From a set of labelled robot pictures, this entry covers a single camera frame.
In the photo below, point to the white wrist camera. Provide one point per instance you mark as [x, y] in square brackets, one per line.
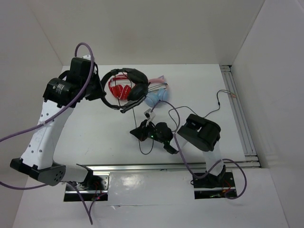
[88, 57]
[150, 115]

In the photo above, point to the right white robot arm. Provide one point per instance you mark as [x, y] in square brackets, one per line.
[199, 132]

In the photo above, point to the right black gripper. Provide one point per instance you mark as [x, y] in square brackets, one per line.
[141, 133]

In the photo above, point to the pink blue cat headphones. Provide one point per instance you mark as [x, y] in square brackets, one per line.
[158, 91]

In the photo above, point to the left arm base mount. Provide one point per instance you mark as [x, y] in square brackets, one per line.
[96, 191]

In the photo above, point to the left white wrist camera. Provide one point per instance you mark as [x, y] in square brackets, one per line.
[88, 57]

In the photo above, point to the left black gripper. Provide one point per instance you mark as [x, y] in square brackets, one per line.
[99, 92]

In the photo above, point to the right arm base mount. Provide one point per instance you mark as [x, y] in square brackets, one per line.
[206, 189]

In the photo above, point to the red headphones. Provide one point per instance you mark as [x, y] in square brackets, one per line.
[118, 90]

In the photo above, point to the black headset with microphone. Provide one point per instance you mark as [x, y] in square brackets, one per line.
[137, 93]

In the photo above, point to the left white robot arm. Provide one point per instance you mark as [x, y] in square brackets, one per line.
[60, 98]

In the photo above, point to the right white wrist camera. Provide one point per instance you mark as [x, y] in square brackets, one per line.
[150, 115]

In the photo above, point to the aluminium rail front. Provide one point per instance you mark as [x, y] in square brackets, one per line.
[169, 167]

